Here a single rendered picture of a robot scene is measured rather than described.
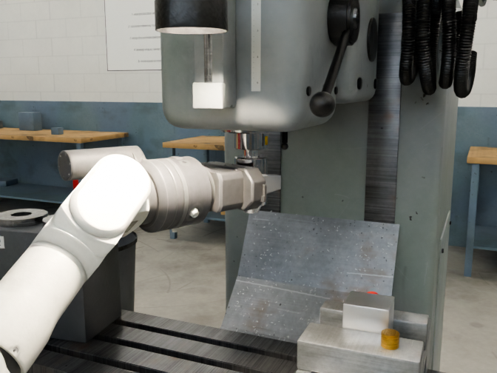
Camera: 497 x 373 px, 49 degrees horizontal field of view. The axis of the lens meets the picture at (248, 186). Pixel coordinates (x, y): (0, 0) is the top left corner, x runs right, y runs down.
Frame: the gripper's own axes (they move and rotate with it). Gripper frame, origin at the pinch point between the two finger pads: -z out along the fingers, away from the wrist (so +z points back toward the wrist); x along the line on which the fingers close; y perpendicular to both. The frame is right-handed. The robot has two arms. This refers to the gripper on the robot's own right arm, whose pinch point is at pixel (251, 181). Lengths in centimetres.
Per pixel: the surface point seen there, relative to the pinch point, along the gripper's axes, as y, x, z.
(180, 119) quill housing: -8.9, 2.5, 10.5
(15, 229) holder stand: 11.0, 37.6, 19.4
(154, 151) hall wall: 51, 431, -275
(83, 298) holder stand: 21.5, 25.6, 13.3
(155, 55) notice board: -49, 427, -276
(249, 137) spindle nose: -6.5, -1.5, 1.9
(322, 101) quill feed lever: -11.6, -15.6, 4.1
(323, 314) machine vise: 19.1, -8.7, -6.6
